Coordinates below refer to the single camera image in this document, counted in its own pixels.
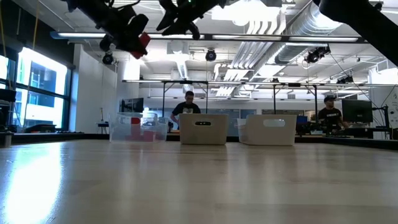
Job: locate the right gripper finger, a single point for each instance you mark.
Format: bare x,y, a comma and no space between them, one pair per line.
186,27
168,15

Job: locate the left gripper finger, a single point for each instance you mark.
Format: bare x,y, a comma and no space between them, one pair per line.
132,42

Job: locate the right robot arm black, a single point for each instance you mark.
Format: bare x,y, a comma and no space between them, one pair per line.
367,21

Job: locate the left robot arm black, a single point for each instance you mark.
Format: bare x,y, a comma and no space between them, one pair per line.
90,11

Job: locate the black ceiling spotlight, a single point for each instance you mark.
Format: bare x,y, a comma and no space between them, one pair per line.
211,55
108,58

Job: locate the long ceiling light bar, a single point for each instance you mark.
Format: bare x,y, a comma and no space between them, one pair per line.
77,35

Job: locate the person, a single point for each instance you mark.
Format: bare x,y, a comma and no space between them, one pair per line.
186,109
331,115

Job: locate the clear plastic bin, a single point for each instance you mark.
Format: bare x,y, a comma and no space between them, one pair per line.
119,124

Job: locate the large window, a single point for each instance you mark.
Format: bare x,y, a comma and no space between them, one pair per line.
46,77

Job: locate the white plastic bin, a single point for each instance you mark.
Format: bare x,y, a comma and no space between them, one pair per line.
203,135
270,137

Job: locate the black track light cluster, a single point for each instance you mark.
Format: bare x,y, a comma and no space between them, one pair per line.
315,55

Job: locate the black computer monitor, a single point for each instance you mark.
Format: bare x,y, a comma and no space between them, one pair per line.
357,111

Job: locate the black metal gantry frame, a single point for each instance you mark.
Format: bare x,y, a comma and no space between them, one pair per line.
186,82
316,99

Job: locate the dark wall screen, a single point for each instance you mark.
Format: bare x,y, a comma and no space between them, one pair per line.
132,105

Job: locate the silver ventilation duct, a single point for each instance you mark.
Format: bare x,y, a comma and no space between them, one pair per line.
308,28

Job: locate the black aluminium table frame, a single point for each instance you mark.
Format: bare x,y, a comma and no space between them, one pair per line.
62,137

